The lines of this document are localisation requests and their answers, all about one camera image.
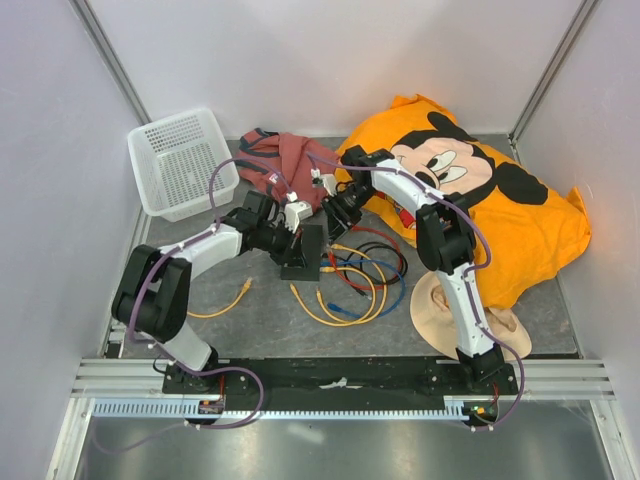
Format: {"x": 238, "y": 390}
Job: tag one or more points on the beige hat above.
{"x": 434, "y": 321}

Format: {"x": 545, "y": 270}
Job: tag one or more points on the white plastic basket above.
{"x": 174, "y": 161}

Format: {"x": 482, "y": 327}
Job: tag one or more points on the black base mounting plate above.
{"x": 422, "y": 375}

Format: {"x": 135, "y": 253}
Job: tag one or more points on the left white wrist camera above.
{"x": 295, "y": 211}

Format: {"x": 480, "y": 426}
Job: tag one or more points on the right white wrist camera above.
{"x": 326, "y": 181}

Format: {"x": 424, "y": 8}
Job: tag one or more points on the slotted metal cable duct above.
{"x": 194, "y": 409}

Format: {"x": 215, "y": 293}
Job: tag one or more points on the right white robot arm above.
{"x": 445, "y": 239}

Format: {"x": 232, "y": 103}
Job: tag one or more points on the red folded shirt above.
{"x": 287, "y": 153}

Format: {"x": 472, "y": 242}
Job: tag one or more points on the orange Mickey Mouse shirt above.
{"x": 532, "y": 232}

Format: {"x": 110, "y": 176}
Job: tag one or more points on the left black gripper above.
{"x": 294, "y": 256}

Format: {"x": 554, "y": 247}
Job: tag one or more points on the black network switch box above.
{"x": 312, "y": 242}

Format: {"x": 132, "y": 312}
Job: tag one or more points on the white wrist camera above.
{"x": 295, "y": 211}
{"x": 326, "y": 181}

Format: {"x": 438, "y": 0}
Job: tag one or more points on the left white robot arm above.
{"x": 153, "y": 294}

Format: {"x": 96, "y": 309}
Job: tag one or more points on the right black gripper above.
{"x": 338, "y": 219}

